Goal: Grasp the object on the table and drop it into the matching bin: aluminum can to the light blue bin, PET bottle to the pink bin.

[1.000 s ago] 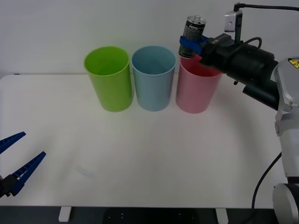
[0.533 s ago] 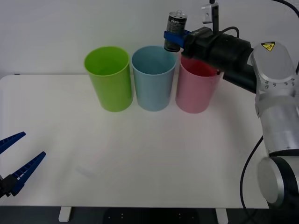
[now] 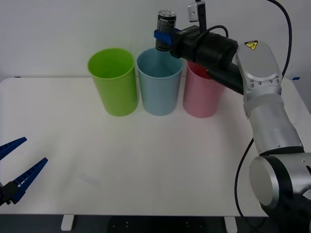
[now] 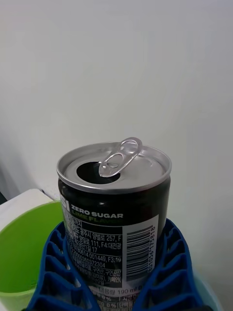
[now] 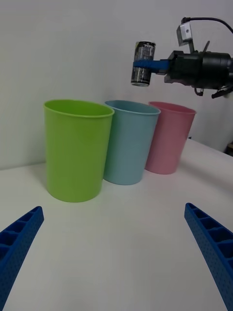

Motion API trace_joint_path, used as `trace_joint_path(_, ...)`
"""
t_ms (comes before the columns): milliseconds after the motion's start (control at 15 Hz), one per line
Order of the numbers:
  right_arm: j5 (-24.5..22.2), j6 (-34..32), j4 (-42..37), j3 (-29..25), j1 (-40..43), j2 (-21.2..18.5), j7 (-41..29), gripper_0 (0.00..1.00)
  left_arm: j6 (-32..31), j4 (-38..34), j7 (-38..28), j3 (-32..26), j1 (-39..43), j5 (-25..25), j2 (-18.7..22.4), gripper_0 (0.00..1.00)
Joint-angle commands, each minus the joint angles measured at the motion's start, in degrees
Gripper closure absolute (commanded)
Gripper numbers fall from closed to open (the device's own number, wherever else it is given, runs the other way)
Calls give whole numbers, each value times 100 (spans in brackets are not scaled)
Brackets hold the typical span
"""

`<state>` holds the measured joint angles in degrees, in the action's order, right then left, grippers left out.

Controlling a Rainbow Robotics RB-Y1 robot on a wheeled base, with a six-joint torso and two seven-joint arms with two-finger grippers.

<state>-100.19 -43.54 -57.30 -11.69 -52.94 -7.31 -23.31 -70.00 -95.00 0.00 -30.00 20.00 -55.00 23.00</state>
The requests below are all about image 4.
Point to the green plastic waste bin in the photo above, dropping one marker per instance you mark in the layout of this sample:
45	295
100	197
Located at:
21	255

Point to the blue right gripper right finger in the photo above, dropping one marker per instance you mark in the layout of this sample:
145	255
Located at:
171	269

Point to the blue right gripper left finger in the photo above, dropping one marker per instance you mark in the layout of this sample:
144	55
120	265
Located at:
57	274

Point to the black drink can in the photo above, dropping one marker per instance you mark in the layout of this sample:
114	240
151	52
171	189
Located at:
114	218

